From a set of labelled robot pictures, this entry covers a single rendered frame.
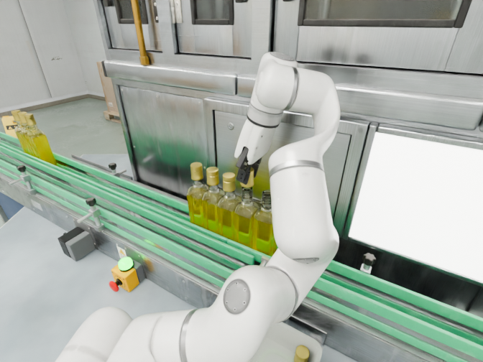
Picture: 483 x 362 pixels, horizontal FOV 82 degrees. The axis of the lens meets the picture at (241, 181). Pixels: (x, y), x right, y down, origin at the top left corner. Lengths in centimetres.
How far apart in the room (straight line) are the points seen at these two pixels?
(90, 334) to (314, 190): 42
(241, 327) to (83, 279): 85
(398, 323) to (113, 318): 60
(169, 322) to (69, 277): 75
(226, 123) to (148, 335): 59
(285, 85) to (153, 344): 44
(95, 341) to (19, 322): 60
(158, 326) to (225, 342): 13
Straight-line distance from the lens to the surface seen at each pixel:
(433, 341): 81
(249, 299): 36
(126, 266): 99
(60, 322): 107
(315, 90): 51
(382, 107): 69
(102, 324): 57
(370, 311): 78
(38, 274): 125
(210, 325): 40
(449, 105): 69
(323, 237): 38
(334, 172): 76
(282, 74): 49
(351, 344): 86
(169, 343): 45
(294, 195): 39
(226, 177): 74
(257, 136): 60
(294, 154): 41
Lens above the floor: 153
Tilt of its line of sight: 30 degrees down
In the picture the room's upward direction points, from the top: straight up
